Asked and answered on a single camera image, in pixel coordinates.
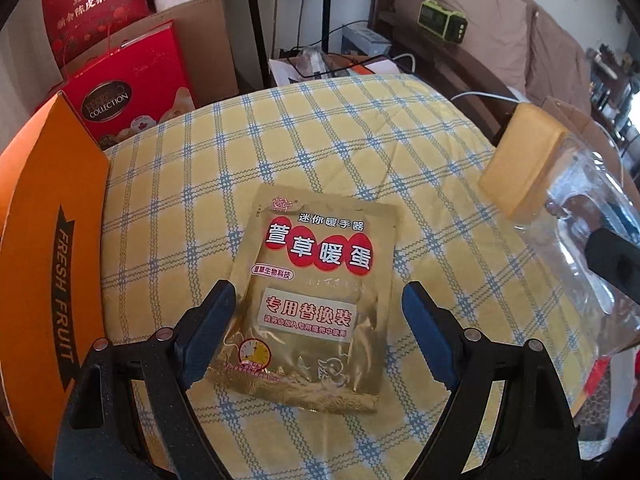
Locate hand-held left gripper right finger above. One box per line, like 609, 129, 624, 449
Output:
401, 281, 583, 480

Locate brown cardboard carton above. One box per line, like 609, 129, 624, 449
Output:
60, 0, 240, 111

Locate white cable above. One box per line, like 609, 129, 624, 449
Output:
450, 85, 526, 106

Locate white grey box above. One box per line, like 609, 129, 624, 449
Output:
341, 21, 392, 58

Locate red chocolate collection box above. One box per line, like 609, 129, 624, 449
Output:
50, 20, 197, 151

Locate dark red gift bag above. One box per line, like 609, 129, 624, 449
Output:
41, 0, 151, 68

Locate green portable radio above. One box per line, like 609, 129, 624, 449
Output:
417, 0, 469, 46

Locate clear plastic bag yellow header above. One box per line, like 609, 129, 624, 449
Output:
477, 102, 640, 361

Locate cluttered display shelf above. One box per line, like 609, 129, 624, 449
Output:
585, 5, 640, 156

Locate open brown cardboard box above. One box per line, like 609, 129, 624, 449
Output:
537, 95, 640, 181

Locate black speaker stand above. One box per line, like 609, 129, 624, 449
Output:
321, 0, 335, 56
244, 0, 267, 92

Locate dark wooden sofa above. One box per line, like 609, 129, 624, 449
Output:
370, 0, 626, 151

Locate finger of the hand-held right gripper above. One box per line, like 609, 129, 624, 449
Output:
585, 227, 640, 306
597, 200, 640, 241

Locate orange cardboard box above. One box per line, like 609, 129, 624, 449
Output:
0, 90, 112, 476

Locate brown sofa cushion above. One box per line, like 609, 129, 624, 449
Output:
430, 0, 531, 96
527, 7, 593, 116

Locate yellow checked tablecloth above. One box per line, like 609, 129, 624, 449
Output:
97, 74, 601, 480

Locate clear packets on side table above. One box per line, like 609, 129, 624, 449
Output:
270, 45, 361, 86

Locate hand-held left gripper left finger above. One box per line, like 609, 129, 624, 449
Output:
57, 280, 237, 480

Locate gold foil sachet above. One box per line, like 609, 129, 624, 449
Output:
206, 182, 399, 414

